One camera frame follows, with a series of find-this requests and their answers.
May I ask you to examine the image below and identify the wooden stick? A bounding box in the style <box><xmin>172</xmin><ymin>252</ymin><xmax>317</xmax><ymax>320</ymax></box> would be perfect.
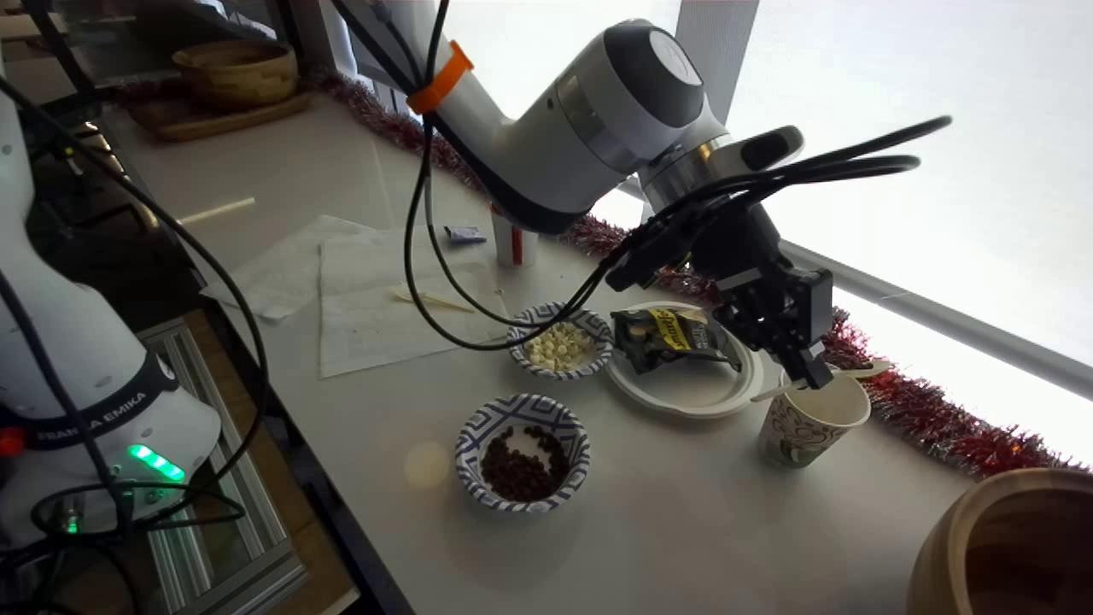
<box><xmin>174</xmin><ymin>194</ymin><xmax>256</xmax><ymax>225</ymax></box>

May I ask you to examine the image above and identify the patterned bowl with dark beans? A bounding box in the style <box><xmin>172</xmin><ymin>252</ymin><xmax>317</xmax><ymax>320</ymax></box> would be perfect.
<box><xmin>455</xmin><ymin>394</ymin><xmax>590</xmax><ymax>517</ymax></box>

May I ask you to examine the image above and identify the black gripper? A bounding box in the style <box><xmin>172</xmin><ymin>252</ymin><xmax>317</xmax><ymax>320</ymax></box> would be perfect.
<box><xmin>689</xmin><ymin>204</ymin><xmax>832</xmax><ymax>388</ymax></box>

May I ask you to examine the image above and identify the dark snack packet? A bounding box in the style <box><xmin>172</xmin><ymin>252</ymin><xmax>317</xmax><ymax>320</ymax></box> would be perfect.
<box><xmin>610</xmin><ymin>306</ymin><xmax>730</xmax><ymax>374</ymax></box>

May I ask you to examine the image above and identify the lower white paper towel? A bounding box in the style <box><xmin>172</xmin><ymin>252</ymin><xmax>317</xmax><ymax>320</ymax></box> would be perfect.
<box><xmin>232</xmin><ymin>214</ymin><xmax>369</xmax><ymax>320</ymax></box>

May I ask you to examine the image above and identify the red and white cup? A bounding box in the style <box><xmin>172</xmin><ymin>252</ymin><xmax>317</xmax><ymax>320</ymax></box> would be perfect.
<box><xmin>493</xmin><ymin>211</ymin><xmax>532</xmax><ymax>271</ymax></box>

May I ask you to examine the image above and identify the upper white paper towel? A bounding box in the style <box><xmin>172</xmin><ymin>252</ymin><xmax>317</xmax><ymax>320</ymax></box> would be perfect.
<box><xmin>317</xmin><ymin>231</ymin><xmax>506</xmax><ymax>378</ymax></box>

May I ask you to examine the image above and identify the patterned paper cup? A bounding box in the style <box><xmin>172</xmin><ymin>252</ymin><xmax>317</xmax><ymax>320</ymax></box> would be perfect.
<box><xmin>757</xmin><ymin>374</ymin><xmax>871</xmax><ymax>469</ymax></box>

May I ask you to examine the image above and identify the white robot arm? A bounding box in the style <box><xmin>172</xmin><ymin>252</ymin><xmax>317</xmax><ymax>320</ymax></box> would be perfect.
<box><xmin>330</xmin><ymin>0</ymin><xmax>832</xmax><ymax>388</ymax></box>

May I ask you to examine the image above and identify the wooden bowl far end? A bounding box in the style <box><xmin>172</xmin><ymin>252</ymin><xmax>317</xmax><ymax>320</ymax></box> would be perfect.
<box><xmin>172</xmin><ymin>42</ymin><xmax>297</xmax><ymax>110</ymax></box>

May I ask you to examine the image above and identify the wooden bowl near camera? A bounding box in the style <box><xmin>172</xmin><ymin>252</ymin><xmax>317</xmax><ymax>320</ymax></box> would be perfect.
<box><xmin>904</xmin><ymin>469</ymin><xmax>1093</xmax><ymax>615</ymax></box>

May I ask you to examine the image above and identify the cream plastic fork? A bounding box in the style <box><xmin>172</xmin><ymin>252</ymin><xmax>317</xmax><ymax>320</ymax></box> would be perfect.
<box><xmin>391</xmin><ymin>295</ymin><xmax>478</xmax><ymax>314</ymax></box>

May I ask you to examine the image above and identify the white paper towel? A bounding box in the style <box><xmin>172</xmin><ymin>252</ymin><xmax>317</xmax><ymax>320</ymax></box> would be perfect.
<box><xmin>317</xmin><ymin>231</ymin><xmax>506</xmax><ymax>378</ymax></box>
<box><xmin>232</xmin><ymin>214</ymin><xmax>369</xmax><ymax>320</ymax></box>

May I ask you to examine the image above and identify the patterned bowl with popcorn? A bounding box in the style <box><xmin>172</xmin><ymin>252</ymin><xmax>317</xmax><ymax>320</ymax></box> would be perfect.
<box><xmin>508</xmin><ymin>305</ymin><xmax>610</xmax><ymax>378</ymax></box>

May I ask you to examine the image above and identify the cream plastic spoon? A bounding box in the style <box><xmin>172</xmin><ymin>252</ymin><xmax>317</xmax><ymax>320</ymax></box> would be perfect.
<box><xmin>827</xmin><ymin>358</ymin><xmax>894</xmax><ymax>382</ymax></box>

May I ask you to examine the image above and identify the aluminium frame rail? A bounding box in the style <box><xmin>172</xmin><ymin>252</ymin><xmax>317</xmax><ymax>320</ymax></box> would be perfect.
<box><xmin>143</xmin><ymin>320</ymin><xmax>307</xmax><ymax>615</ymax></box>

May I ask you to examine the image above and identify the wooden tray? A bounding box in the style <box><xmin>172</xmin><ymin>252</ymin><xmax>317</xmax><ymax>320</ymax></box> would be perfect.
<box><xmin>124</xmin><ymin>91</ymin><xmax>312</xmax><ymax>142</ymax></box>

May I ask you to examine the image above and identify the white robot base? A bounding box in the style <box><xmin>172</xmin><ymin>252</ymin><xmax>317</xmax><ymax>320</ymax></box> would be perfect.
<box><xmin>0</xmin><ymin>100</ymin><xmax>221</xmax><ymax>546</ymax></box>

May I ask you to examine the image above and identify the small blue wrapper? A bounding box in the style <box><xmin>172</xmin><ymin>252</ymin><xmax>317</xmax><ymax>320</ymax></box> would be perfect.
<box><xmin>445</xmin><ymin>225</ymin><xmax>486</xmax><ymax>247</ymax></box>

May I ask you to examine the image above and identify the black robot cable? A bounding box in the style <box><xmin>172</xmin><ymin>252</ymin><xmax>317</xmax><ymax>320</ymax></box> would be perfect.
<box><xmin>0</xmin><ymin>0</ymin><xmax>956</xmax><ymax>615</ymax></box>

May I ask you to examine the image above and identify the red tinsel garland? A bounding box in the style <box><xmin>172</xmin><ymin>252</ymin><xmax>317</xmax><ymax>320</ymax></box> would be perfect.
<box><xmin>328</xmin><ymin>77</ymin><xmax>1082</xmax><ymax>475</ymax></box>

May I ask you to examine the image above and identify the white plate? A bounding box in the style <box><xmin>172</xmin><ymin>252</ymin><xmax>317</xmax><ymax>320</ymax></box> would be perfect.
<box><xmin>606</xmin><ymin>300</ymin><xmax>763</xmax><ymax>421</ymax></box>

